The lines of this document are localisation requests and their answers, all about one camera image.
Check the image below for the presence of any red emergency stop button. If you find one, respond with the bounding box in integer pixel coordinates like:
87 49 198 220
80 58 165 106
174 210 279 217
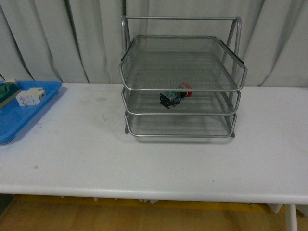
159 91 192 109

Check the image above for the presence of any white table leg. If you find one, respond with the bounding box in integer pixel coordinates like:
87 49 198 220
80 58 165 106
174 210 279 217
284 204 298 231

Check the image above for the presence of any white circuit breaker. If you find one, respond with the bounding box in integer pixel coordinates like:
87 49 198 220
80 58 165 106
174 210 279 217
15 87 47 106

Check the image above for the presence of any green knife switch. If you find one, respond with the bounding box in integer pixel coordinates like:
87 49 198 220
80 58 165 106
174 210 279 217
0 79 21 108

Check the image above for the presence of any blue plastic tray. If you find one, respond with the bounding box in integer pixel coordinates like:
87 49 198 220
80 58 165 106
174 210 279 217
0 81 62 145

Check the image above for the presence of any silver metal rack frame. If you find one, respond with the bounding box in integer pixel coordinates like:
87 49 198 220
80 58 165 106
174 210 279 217
121 16 242 130

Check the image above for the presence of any white curtain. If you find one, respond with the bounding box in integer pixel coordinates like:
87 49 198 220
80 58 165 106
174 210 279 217
0 0 308 87

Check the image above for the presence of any silver mesh tray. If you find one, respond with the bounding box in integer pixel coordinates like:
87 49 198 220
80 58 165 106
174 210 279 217
125 112 237 138
119 35 247 92
121 88 241 116

